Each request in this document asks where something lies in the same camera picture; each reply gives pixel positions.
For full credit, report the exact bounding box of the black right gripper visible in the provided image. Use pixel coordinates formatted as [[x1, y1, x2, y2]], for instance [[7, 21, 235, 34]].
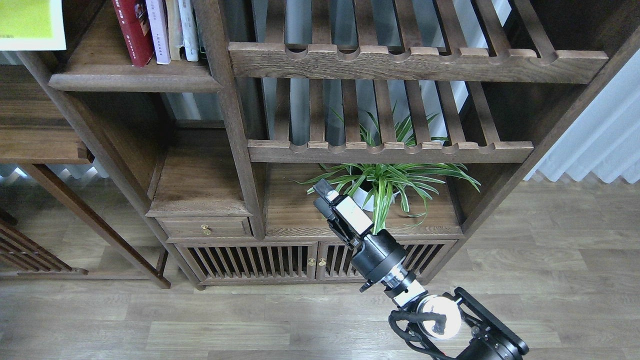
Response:
[[313, 178, 408, 289]]

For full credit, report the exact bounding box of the white lavender cover book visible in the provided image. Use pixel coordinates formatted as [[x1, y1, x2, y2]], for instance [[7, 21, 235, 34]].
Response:
[[146, 0, 170, 65]]

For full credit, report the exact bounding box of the red cover book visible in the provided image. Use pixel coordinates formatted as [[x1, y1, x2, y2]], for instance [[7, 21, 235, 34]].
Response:
[[112, 0, 154, 68]]

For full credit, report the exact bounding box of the yellow green cover book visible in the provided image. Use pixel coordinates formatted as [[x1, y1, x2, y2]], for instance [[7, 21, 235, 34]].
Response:
[[0, 0, 67, 51]]

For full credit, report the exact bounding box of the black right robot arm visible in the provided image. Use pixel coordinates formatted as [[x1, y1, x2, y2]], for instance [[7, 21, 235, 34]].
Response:
[[313, 179, 530, 360]]

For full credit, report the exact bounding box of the white plant pot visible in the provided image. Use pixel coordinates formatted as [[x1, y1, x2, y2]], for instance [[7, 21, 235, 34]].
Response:
[[352, 175, 400, 212]]

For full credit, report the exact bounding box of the green spider plant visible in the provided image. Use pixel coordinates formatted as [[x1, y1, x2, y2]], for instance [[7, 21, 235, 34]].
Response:
[[295, 102, 482, 236]]

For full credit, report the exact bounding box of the brass drawer knob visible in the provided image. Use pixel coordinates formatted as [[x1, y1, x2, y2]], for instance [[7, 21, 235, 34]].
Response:
[[201, 224, 213, 236]]

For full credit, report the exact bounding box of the dark wooden bookshelf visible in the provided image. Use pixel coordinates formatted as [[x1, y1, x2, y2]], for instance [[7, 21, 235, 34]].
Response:
[[1, 0, 639, 289]]

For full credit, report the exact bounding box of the upright dark green book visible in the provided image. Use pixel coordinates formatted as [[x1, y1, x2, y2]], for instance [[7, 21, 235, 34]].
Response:
[[196, 22, 207, 59]]

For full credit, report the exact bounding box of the upright white book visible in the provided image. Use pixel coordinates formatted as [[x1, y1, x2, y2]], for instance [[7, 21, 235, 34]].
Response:
[[178, 0, 200, 62]]

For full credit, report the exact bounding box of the upright beige book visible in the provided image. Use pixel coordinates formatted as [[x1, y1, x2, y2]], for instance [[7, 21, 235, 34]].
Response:
[[165, 0, 184, 61]]

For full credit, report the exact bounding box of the white pleated curtain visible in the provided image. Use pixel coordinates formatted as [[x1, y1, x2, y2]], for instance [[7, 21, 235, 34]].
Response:
[[525, 51, 640, 183]]

